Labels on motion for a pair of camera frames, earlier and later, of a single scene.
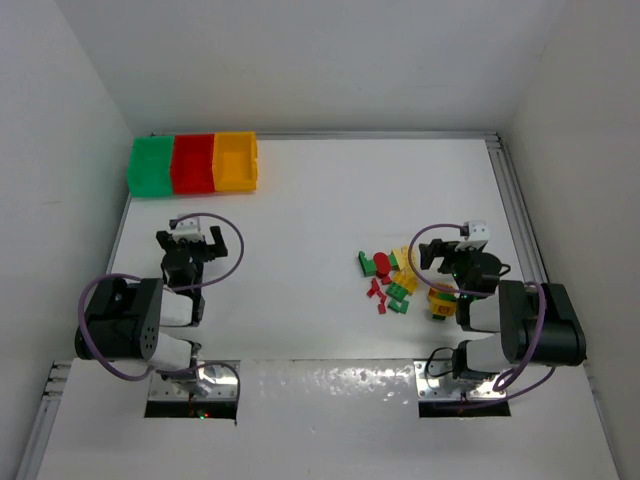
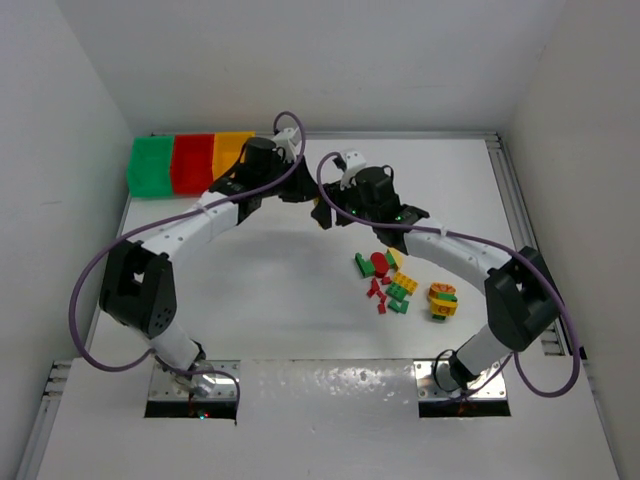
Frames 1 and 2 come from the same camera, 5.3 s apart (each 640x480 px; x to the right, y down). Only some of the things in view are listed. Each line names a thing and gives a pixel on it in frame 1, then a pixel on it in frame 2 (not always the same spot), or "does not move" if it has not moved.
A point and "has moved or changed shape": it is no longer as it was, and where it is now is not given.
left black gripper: (190, 248) to (295, 182)
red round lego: (382, 264) does not move
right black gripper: (447, 251) to (333, 201)
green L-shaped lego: (369, 267) does not move
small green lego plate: (397, 307) does not move
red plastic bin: (192, 163) does not move
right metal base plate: (435, 381) does not move
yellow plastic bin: (235, 161) does not move
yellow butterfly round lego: (434, 299) has moved or changed shape
